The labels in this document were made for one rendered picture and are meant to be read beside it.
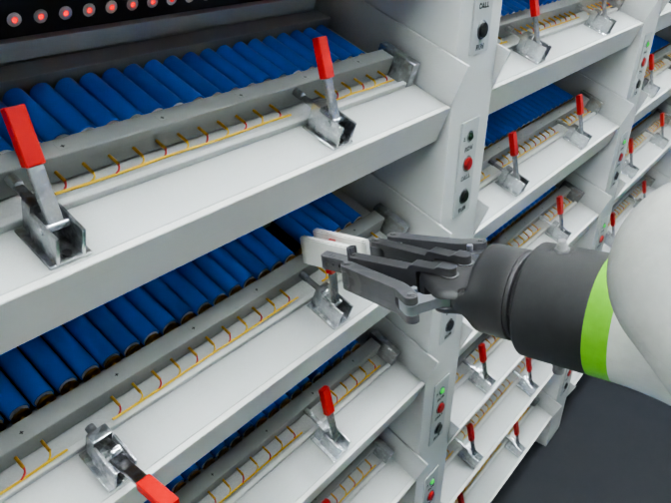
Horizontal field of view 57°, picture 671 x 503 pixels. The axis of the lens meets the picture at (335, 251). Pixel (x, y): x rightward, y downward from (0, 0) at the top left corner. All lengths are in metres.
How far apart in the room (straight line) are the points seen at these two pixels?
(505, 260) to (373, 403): 0.40
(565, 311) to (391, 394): 0.45
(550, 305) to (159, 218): 0.28
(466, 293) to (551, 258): 0.07
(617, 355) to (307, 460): 0.43
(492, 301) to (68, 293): 0.30
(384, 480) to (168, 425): 0.53
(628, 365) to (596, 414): 1.55
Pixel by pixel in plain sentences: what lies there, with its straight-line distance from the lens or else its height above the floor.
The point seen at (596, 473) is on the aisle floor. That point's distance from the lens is 1.84.
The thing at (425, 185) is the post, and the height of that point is 1.00.
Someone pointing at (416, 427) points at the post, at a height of 0.61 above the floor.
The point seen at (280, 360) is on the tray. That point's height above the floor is 0.91.
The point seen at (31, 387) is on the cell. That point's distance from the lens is 0.56.
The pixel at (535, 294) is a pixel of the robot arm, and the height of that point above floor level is 1.05.
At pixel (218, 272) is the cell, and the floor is 0.96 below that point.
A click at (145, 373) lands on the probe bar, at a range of 0.57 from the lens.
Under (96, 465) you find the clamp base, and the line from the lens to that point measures 0.54.
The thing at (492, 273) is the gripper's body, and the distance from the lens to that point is 0.49.
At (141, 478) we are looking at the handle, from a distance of 0.50.
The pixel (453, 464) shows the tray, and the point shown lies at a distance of 1.32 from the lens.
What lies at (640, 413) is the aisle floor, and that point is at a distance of 2.06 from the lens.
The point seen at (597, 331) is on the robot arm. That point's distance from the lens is 0.46.
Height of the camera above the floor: 1.29
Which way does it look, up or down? 29 degrees down
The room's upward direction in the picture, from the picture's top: straight up
